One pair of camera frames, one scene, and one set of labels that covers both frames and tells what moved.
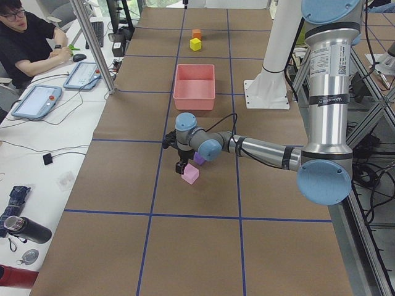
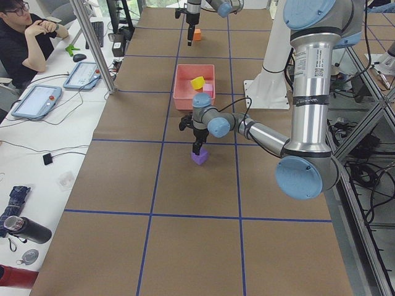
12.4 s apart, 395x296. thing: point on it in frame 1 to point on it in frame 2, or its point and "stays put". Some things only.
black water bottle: [28, 229] stays put
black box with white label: [118, 45] stays put
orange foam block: [196, 33] stays put
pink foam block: [191, 173] to [208, 88]
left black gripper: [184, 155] to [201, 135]
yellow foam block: [195, 44] to [197, 82]
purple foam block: [199, 160] stays put
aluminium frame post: [112, 88] stays put
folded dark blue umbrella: [15, 206] stays put
